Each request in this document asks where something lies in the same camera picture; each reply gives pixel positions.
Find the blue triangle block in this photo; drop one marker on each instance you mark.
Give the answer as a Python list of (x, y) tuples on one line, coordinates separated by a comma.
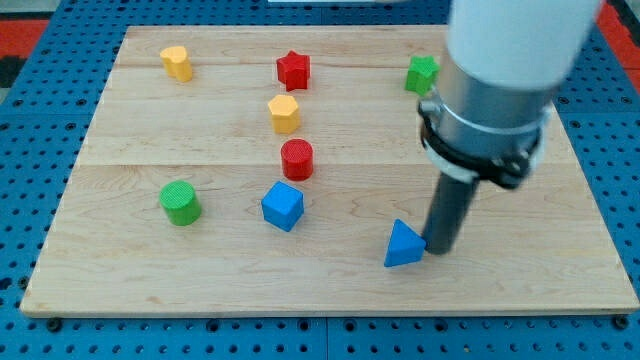
[(405, 245)]

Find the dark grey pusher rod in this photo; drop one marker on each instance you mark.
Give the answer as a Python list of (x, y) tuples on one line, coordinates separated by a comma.
[(448, 209)]

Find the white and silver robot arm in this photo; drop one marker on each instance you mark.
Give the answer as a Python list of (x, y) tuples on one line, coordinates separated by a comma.
[(503, 62)]

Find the red cylinder block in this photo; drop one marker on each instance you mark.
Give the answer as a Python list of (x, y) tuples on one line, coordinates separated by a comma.
[(297, 159)]

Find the blue cube block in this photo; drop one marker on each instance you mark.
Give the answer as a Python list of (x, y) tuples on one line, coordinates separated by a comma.
[(283, 206)]

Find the yellow hexagon block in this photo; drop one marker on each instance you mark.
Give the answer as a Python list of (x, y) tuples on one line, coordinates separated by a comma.
[(284, 114)]

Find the light wooden board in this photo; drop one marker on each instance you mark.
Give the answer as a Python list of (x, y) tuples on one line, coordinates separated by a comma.
[(112, 252)]

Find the red star block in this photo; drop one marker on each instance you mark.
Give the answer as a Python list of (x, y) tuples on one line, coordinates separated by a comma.
[(294, 71)]

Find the green cylinder block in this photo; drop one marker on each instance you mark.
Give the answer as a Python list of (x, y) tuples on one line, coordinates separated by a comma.
[(179, 201)]

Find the green star block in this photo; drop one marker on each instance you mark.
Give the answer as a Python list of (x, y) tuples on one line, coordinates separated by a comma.
[(421, 74)]

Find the yellow heart block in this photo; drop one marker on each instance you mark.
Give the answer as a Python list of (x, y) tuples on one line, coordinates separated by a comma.
[(176, 63)]

